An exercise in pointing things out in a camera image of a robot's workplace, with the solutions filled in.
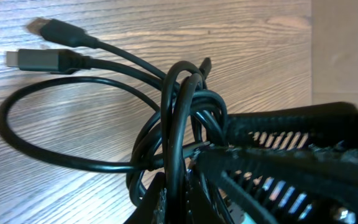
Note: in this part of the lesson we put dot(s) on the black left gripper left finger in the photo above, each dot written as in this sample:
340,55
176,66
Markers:
301,186

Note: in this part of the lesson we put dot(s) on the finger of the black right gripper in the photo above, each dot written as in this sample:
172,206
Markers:
153,208

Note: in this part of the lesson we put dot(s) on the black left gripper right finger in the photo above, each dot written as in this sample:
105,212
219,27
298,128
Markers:
326,124

